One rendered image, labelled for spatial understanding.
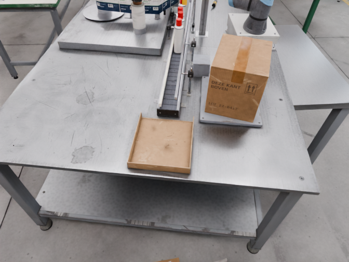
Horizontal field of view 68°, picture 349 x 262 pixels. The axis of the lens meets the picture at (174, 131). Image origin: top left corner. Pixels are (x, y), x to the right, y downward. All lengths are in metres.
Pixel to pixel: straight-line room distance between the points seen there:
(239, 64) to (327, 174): 1.49
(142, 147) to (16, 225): 1.23
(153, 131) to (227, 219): 0.77
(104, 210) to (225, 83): 1.06
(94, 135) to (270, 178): 0.80
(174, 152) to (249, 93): 0.42
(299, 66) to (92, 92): 1.26
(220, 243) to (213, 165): 0.84
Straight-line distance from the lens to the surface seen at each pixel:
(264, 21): 1.85
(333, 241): 2.14
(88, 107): 1.41
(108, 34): 1.91
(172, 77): 1.47
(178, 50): 1.66
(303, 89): 1.66
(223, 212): 1.72
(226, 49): 1.27
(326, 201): 2.28
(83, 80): 1.60
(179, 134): 1.22
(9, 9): 2.93
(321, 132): 1.90
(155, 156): 1.14
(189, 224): 1.66
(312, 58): 1.97
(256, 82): 1.16
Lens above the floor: 1.75
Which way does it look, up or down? 48 degrees down
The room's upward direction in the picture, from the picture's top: 2 degrees clockwise
